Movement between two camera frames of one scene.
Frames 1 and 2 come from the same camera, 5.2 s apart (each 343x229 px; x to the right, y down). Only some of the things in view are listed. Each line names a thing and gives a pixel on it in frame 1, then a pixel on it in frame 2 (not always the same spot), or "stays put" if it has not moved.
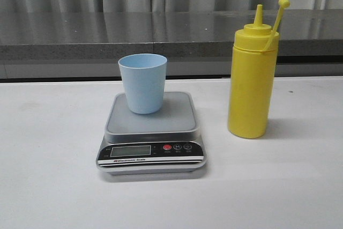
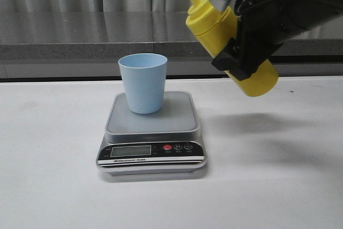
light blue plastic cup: (144, 76) stays put
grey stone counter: (57, 45) stays put
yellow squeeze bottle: (253, 76) -> (215, 29)
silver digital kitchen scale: (164, 143) stays put
